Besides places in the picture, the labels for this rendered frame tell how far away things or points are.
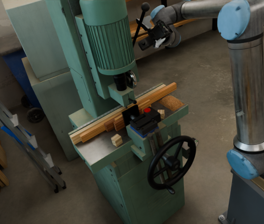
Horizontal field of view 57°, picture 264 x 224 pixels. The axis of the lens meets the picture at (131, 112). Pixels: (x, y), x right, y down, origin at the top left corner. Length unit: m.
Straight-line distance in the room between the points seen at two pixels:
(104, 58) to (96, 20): 0.16
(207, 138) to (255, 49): 1.58
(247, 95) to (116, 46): 0.53
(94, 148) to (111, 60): 0.42
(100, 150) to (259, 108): 0.69
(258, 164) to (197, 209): 0.91
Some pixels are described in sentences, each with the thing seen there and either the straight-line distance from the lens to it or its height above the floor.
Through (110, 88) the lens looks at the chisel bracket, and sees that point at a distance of 1.23.
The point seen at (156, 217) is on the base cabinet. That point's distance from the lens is 1.79.
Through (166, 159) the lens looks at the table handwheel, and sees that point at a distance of 1.13.
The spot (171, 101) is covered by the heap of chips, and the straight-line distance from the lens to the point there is 1.30.
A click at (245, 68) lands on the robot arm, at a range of 0.94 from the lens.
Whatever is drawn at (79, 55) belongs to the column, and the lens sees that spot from 1.23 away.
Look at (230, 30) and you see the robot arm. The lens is 0.89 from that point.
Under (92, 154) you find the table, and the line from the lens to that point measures 1.14.
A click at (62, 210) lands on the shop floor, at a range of 2.16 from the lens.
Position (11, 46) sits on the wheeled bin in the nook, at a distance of 2.74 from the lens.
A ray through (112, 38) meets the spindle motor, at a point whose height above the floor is 1.36.
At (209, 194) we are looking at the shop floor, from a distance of 2.02.
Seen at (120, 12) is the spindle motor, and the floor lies 1.44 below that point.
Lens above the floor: 1.69
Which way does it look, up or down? 37 degrees down
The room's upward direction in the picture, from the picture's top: 12 degrees counter-clockwise
